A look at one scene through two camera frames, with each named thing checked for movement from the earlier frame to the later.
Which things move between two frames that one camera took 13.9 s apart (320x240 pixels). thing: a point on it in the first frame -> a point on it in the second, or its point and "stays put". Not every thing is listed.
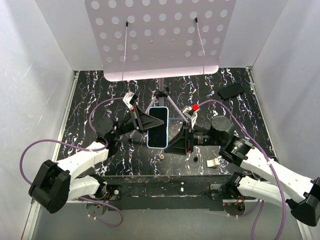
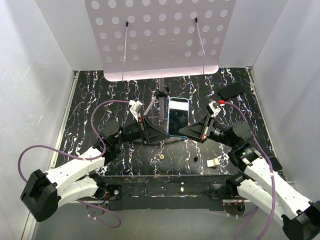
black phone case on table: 230,91 stays put
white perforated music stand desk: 145,39 stays put
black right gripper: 182,143 -> 198,130
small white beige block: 211,162 stays put
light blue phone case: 158,137 -> 168,117
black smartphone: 157,136 -> 178,115
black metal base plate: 179,192 stays put
